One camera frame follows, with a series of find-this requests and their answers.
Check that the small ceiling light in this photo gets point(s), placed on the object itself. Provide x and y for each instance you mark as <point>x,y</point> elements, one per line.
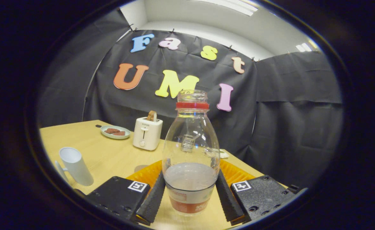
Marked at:
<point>303,47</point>

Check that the long ceiling light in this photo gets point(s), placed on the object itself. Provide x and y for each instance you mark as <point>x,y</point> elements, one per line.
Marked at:
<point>235,5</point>

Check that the white toaster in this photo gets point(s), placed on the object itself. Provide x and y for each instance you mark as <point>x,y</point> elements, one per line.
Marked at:
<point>146,137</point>

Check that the wooden table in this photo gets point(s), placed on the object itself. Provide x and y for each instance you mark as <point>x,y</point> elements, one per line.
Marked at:
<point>110,156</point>

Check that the light green plate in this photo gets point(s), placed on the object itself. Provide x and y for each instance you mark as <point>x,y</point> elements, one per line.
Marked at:
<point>108,135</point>

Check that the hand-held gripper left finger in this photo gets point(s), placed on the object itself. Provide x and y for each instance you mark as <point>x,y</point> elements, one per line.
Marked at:
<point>152,201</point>

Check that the round brown coaster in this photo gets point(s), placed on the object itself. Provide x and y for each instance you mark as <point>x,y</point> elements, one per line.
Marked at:
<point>140,168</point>

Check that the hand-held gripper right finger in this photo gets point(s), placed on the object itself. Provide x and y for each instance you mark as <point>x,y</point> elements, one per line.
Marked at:
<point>227,201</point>

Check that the small white food tray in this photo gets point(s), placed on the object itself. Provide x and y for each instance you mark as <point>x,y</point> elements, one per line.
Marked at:
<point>224,155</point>

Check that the white cup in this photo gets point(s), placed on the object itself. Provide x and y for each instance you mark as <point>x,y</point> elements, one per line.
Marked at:
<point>78,169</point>

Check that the brown toast slice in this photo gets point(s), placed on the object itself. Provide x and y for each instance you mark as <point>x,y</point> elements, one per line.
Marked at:
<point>152,116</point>

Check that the clear plastic juice bottle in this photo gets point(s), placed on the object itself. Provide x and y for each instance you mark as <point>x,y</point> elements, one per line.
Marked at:
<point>190,191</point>

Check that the reddish brown meat piece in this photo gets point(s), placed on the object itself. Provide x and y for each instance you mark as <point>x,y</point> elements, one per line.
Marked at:
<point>120,133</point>
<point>111,130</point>

